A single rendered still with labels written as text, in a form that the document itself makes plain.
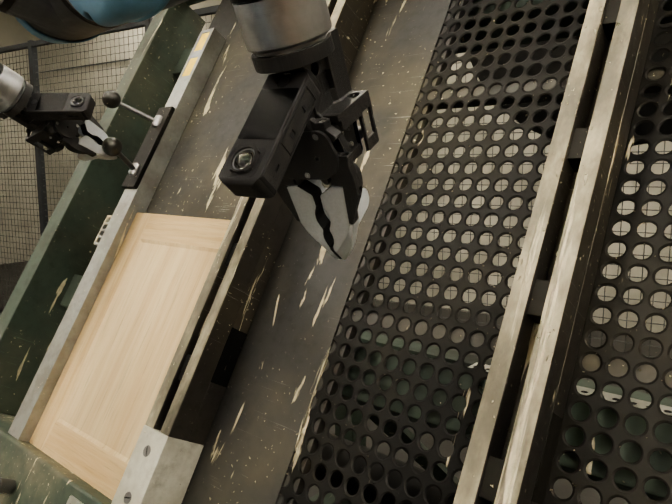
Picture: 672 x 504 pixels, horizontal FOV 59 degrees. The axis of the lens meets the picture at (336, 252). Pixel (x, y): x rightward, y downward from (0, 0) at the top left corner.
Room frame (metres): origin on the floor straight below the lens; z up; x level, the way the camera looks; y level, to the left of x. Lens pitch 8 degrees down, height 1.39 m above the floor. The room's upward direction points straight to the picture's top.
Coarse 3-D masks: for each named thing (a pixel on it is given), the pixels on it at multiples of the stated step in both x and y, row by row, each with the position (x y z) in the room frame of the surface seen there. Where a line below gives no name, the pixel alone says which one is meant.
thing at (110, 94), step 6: (108, 90) 1.28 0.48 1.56; (102, 96) 1.27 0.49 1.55; (108, 96) 1.27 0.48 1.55; (114, 96) 1.27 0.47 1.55; (108, 102) 1.27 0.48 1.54; (114, 102) 1.27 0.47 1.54; (120, 102) 1.28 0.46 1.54; (126, 108) 1.29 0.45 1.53; (132, 108) 1.29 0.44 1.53; (138, 114) 1.30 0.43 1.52; (144, 114) 1.30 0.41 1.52; (150, 120) 1.30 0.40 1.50; (156, 120) 1.30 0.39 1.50; (156, 126) 1.30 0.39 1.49
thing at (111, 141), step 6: (108, 138) 1.16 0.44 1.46; (114, 138) 1.16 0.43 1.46; (102, 144) 1.16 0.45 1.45; (108, 144) 1.15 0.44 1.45; (114, 144) 1.16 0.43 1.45; (120, 144) 1.17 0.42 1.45; (108, 150) 1.15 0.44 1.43; (114, 150) 1.16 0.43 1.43; (120, 150) 1.17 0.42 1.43; (120, 156) 1.20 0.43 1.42; (126, 162) 1.22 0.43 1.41; (132, 168) 1.25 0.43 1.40; (138, 168) 1.26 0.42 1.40; (132, 174) 1.25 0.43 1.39
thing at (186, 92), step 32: (192, 96) 1.35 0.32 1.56; (160, 160) 1.28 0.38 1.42; (128, 192) 1.25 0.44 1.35; (128, 224) 1.22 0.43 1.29; (96, 256) 1.20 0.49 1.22; (96, 288) 1.16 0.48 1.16; (64, 320) 1.15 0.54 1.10; (64, 352) 1.11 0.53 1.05; (32, 384) 1.10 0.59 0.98; (32, 416) 1.06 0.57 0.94
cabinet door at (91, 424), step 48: (144, 240) 1.17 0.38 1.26; (192, 240) 1.07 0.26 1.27; (144, 288) 1.09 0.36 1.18; (192, 288) 1.01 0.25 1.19; (96, 336) 1.10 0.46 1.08; (144, 336) 1.01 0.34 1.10; (96, 384) 1.02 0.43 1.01; (144, 384) 0.95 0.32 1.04; (48, 432) 1.03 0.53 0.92; (96, 432) 0.96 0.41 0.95; (96, 480) 0.89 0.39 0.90
